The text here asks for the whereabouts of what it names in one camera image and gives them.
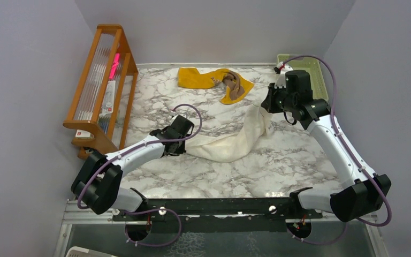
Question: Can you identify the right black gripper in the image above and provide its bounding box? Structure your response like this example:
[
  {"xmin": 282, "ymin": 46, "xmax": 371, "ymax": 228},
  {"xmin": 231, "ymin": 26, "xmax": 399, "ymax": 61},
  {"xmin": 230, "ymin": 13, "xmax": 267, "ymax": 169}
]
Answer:
[{"xmin": 263, "ymin": 82, "xmax": 296, "ymax": 114}]

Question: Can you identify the yellow brown towel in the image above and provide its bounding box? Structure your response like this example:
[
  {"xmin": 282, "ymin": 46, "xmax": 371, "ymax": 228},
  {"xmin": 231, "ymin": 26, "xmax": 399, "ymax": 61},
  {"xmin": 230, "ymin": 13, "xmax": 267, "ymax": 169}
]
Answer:
[{"xmin": 177, "ymin": 67, "xmax": 254, "ymax": 105}]

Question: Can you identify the white cream towel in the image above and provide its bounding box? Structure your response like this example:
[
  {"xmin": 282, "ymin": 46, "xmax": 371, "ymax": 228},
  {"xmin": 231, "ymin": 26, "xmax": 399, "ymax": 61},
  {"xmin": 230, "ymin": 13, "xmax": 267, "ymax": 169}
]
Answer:
[{"xmin": 186, "ymin": 104, "xmax": 273, "ymax": 163}]

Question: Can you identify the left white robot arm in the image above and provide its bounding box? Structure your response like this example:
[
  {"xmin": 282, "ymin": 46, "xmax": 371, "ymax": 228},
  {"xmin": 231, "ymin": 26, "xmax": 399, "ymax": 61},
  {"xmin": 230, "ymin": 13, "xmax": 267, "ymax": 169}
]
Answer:
[{"xmin": 71, "ymin": 116, "xmax": 194, "ymax": 220}]

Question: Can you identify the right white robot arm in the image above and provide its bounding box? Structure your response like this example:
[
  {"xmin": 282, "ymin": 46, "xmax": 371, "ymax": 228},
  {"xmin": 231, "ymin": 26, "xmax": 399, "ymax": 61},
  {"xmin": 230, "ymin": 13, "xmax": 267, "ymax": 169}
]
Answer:
[{"xmin": 261, "ymin": 70, "xmax": 391, "ymax": 222}]

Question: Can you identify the green plastic basket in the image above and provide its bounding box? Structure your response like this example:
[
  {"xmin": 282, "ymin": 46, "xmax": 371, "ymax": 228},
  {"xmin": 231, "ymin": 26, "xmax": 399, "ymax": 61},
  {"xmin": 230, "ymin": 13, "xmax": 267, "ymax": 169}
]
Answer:
[{"xmin": 277, "ymin": 54, "xmax": 329, "ymax": 101}]

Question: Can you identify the wooden shelf rack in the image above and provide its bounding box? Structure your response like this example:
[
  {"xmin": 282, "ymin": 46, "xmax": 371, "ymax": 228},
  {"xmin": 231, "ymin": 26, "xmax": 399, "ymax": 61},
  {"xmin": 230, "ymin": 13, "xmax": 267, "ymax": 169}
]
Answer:
[{"xmin": 63, "ymin": 24, "xmax": 139, "ymax": 159}]

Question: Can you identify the small white red box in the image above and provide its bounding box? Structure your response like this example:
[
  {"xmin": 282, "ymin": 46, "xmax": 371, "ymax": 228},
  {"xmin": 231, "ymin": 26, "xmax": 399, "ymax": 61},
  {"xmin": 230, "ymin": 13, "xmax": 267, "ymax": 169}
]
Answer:
[{"xmin": 75, "ymin": 130, "xmax": 94, "ymax": 139}]

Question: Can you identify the white basket corner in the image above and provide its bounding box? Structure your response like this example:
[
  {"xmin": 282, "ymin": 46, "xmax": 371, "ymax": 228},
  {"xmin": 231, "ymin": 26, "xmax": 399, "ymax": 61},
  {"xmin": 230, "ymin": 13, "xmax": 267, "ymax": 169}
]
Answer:
[{"xmin": 65, "ymin": 246, "xmax": 116, "ymax": 257}]

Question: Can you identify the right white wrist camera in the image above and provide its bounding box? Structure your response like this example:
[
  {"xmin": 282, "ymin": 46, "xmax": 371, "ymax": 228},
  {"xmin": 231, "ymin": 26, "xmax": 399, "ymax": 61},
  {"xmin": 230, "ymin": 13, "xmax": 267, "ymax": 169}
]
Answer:
[{"xmin": 274, "ymin": 62, "xmax": 292, "ymax": 88}]

